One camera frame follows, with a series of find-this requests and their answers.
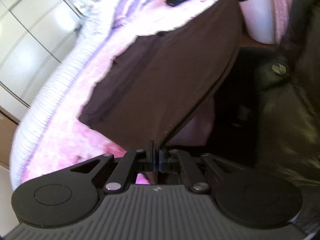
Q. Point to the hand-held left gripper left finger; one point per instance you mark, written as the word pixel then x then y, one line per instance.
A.
pixel 150 155

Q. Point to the black leather jacket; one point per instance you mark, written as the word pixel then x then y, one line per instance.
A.
pixel 287 117

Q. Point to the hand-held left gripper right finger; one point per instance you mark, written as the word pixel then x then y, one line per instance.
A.
pixel 163 156

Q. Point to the white wardrobe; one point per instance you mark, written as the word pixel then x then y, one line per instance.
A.
pixel 32 42

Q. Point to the lavender striped quilt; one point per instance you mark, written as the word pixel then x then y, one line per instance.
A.
pixel 50 87

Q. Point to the dark purple sweater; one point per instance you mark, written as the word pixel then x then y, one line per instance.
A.
pixel 175 67

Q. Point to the white round nightstand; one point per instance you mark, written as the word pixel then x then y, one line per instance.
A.
pixel 260 17

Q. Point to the pink floral blanket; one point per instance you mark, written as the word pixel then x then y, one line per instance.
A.
pixel 75 135

